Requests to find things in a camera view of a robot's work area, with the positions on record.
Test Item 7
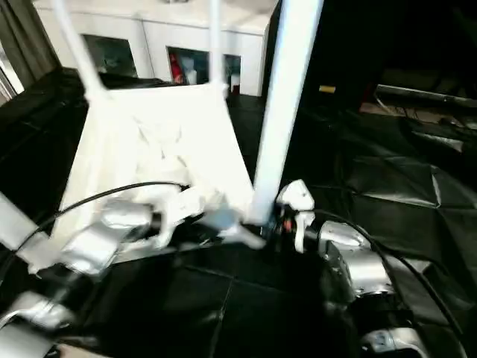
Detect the white plastic table top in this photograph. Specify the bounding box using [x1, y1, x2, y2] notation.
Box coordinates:
[28, 82, 268, 274]

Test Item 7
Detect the white plastic table leg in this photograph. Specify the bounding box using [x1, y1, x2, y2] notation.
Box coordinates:
[51, 0, 110, 102]
[0, 190, 51, 271]
[207, 0, 229, 93]
[250, 0, 325, 225]

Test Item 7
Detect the black mat cloth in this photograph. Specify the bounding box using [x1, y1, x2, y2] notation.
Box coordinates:
[0, 66, 477, 358]

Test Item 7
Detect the long black rod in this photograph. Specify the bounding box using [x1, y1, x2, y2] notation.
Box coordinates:
[375, 84, 477, 105]

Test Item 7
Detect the white display cabinet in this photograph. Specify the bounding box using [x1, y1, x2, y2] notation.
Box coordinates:
[33, 0, 273, 96]

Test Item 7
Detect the dark tall cabinet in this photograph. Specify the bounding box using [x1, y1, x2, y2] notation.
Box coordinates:
[262, 0, 477, 109]

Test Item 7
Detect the grey curtain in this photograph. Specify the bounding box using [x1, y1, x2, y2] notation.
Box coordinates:
[0, 0, 63, 94]

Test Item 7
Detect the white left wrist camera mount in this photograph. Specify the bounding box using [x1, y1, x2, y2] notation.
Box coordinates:
[148, 185, 206, 248]

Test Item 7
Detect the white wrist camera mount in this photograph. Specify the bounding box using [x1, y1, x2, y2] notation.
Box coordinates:
[277, 179, 316, 254]
[148, 185, 206, 248]

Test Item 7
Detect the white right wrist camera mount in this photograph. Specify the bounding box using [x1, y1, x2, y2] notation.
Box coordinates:
[277, 179, 316, 254]

